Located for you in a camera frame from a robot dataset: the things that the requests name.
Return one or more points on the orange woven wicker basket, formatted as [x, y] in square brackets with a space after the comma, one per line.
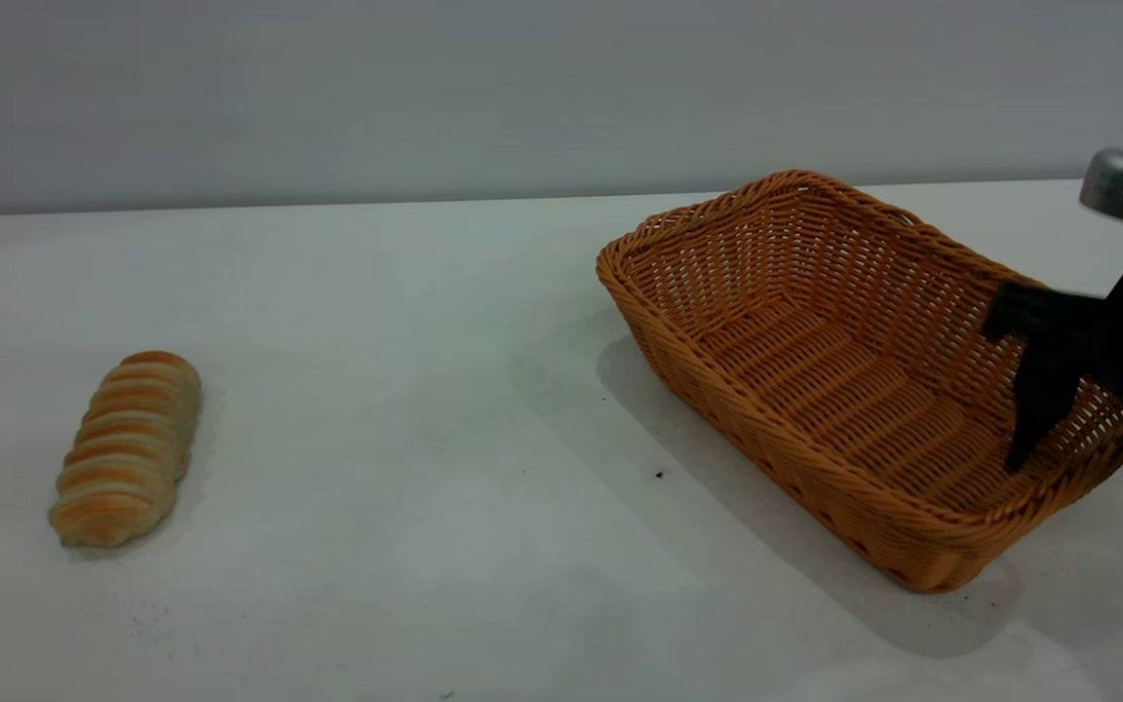
[815, 390]

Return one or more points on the ridged long bread roll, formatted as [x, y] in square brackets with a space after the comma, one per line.
[128, 448]

